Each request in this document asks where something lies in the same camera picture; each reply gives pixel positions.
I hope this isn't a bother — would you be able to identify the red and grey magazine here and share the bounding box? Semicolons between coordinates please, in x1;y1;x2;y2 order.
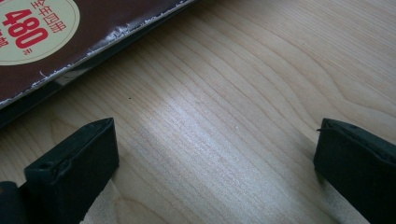
0;0;198;110

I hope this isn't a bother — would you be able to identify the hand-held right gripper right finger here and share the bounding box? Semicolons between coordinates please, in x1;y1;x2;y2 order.
313;118;396;224

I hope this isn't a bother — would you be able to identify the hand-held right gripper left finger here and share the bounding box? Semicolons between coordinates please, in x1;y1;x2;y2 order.
23;117;120;224

